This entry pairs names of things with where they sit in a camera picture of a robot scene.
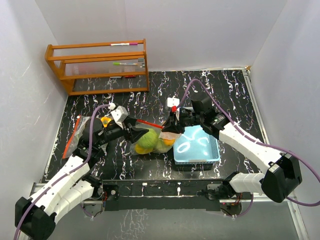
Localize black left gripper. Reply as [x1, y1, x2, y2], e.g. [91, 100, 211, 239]
[96, 115, 149, 146]

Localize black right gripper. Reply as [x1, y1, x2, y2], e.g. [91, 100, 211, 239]
[161, 109, 204, 134]

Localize green cabbage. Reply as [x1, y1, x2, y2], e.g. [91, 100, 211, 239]
[137, 128, 158, 149]
[154, 138, 169, 153]

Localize orange yellow mango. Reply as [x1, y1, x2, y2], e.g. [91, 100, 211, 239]
[162, 138, 176, 146]

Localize yellow starfruit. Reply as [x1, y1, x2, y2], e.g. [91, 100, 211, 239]
[134, 144, 152, 155]

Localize clear orange-zip bag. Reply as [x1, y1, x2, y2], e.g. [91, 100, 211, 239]
[130, 119, 182, 155]
[61, 115, 113, 160]

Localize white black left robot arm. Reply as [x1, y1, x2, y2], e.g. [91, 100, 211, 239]
[13, 118, 148, 240]

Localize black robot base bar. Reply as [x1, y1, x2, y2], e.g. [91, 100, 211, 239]
[74, 178, 253, 212]

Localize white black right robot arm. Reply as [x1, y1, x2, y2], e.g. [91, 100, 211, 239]
[162, 97, 302, 203]

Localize light blue plastic basket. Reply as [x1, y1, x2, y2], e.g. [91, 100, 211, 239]
[173, 124, 221, 165]

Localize green capped marker pen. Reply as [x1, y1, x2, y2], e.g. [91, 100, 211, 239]
[112, 62, 139, 66]

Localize grey binder clip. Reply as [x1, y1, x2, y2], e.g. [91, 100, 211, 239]
[137, 58, 146, 68]

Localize wooden shelf rack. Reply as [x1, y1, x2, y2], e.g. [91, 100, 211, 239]
[44, 39, 150, 96]

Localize pink white marker pen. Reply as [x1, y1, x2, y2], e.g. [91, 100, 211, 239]
[110, 42, 138, 47]

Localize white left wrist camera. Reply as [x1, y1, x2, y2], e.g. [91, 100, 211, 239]
[108, 103, 129, 129]

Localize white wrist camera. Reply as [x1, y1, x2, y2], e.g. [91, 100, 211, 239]
[108, 103, 129, 129]
[165, 97, 180, 121]

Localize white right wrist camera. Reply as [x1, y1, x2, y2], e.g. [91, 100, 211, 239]
[165, 97, 180, 121]

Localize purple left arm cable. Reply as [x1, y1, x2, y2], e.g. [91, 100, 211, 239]
[13, 103, 112, 240]

